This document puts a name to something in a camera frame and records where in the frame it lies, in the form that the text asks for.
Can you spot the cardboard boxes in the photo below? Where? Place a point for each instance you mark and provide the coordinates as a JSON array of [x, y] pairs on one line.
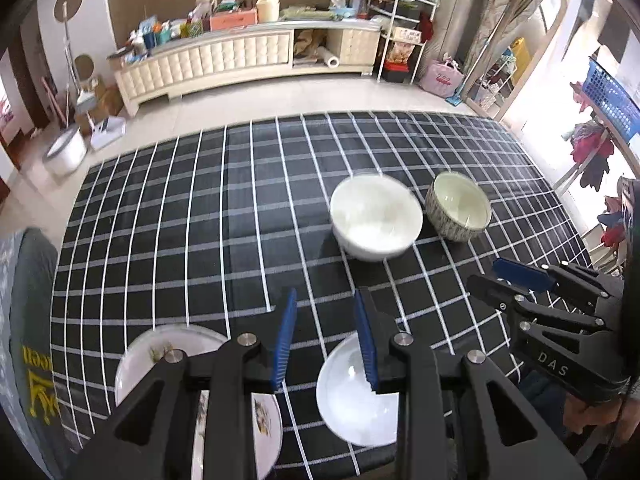
[[97, 101]]

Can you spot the person's hand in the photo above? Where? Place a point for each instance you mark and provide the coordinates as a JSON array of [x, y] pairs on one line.
[[578, 415]]

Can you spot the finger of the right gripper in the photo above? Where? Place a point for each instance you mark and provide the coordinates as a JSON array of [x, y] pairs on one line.
[[500, 295], [536, 278]]

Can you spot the plain white bowl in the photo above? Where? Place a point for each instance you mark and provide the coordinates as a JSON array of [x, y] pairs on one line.
[[375, 217]]

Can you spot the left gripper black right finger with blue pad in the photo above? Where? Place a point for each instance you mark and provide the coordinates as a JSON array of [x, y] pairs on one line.
[[458, 416]]

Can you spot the white paper roll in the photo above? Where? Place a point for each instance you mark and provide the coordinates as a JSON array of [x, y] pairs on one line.
[[329, 59]]

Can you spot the grey-green sofa with gold print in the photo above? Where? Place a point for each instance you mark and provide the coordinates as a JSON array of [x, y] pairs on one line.
[[28, 399]]

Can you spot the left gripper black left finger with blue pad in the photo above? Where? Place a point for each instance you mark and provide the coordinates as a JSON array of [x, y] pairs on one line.
[[151, 433]]

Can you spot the dark patterned small bowl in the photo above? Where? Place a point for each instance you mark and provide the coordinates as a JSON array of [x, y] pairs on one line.
[[457, 207]]

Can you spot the white bowl red emblem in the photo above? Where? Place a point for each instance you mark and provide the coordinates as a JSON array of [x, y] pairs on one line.
[[348, 405]]

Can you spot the pink bag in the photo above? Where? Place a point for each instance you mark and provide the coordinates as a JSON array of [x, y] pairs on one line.
[[441, 78]]

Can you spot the black white grid tablecloth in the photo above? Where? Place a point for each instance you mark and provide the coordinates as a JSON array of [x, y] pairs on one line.
[[209, 229]]

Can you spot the white wire shelf rack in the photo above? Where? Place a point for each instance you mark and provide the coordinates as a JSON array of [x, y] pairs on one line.
[[406, 28]]

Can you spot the white plastic tub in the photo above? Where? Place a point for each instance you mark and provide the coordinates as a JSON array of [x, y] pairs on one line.
[[66, 153]]

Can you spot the blue plastic basket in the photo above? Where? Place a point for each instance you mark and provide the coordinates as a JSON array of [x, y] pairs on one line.
[[611, 97]]

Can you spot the cream tufted TV cabinet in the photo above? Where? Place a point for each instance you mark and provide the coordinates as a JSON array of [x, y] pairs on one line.
[[251, 53]]

